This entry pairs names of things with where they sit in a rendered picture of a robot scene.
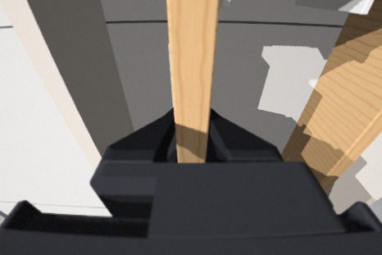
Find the light wooden shelf board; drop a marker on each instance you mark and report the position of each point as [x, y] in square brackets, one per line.
[343, 116]
[193, 26]

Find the white wall rack case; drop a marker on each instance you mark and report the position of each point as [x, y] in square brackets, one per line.
[70, 47]

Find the light grey wall panel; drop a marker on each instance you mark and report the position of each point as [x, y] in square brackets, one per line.
[269, 57]

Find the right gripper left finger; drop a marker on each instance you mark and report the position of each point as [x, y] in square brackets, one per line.
[154, 142]

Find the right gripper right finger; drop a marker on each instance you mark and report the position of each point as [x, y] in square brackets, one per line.
[228, 142]

